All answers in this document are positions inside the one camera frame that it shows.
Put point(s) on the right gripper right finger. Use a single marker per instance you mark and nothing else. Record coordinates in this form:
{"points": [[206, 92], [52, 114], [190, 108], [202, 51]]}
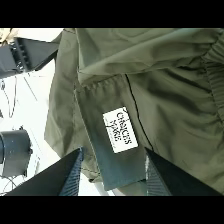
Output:
{"points": [[173, 181]]}

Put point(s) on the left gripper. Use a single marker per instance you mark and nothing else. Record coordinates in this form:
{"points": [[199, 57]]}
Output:
{"points": [[6, 61]]}

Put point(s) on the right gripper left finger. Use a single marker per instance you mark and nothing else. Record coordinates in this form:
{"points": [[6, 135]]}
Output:
{"points": [[55, 178]]}

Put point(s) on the olive green pants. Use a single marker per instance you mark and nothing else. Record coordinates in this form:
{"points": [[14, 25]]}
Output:
{"points": [[160, 83]]}

